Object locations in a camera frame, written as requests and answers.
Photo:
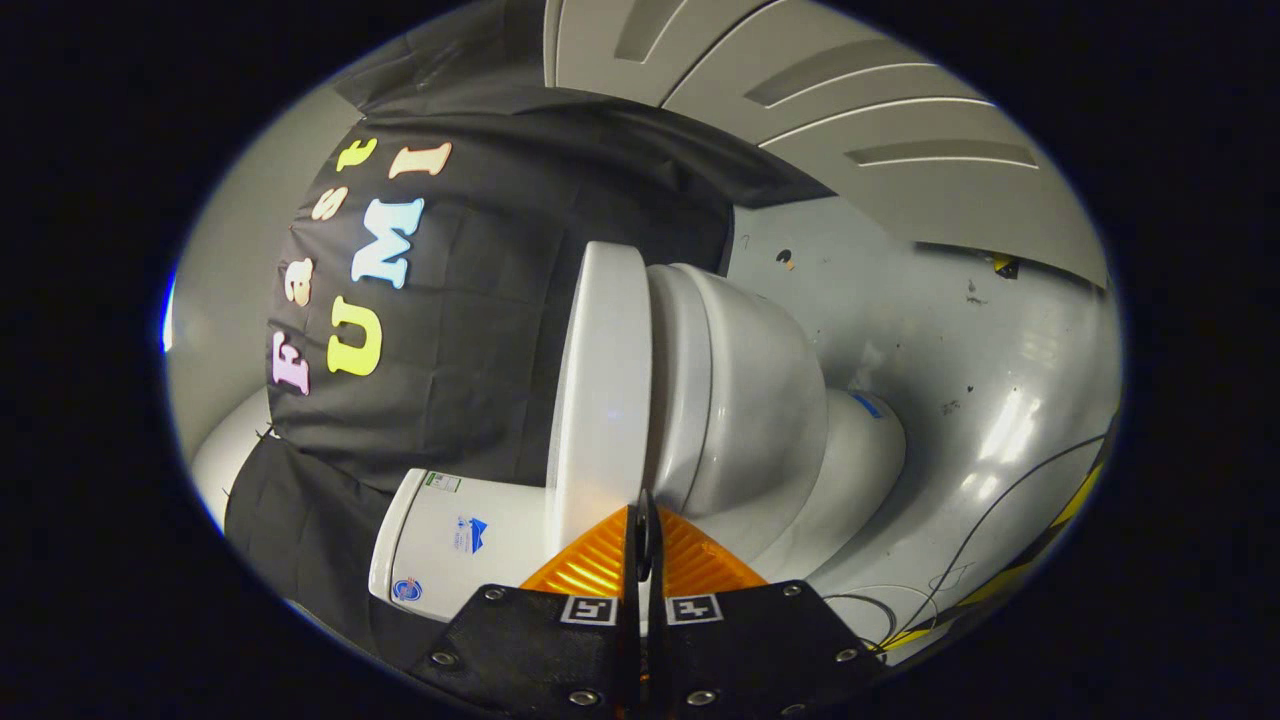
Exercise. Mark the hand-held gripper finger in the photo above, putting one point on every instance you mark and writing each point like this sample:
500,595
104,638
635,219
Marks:
630,640
652,640

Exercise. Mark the white toilet lid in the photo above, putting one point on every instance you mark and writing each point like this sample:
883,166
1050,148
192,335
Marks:
600,400

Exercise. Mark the white ceramic toilet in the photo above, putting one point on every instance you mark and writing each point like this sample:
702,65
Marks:
750,400

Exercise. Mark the black backdrop cloth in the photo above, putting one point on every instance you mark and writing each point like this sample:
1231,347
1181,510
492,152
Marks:
470,300

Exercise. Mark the grey white cabinet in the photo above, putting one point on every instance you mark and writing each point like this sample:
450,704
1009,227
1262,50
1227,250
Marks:
720,60

